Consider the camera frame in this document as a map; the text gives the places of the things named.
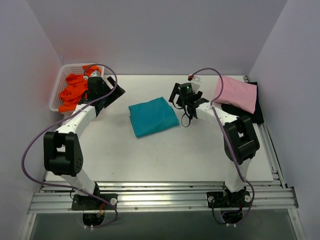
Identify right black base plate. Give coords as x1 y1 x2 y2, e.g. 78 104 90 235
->
206 190 252 209

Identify white plastic basket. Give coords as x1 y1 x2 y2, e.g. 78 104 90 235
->
49 63 105 115

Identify teal t-shirt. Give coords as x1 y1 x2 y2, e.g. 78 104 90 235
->
128 97 180 138

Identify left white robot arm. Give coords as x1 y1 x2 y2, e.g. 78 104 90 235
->
43 76 125 210

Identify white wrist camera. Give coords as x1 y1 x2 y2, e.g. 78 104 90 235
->
188 76 201 94
89 70 102 78

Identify pink folded t-shirt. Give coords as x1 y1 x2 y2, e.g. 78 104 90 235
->
213 76 258 114

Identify black folded t-shirt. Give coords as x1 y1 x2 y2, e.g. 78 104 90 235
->
221 82 264 124

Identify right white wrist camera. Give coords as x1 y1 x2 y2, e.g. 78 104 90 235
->
188 76 201 94

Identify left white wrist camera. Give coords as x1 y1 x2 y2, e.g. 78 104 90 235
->
89 70 102 78

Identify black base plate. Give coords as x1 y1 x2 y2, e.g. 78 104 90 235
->
206 190 252 209
71 193 118 211

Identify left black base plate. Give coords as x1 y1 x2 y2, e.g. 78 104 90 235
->
71 193 118 211

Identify aluminium rail frame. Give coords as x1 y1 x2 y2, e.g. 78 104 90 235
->
27 124 306 240

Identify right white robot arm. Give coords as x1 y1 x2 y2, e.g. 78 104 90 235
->
169 82 260 207

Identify orange crumpled t-shirt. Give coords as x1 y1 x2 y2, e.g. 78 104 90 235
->
57 64 102 113

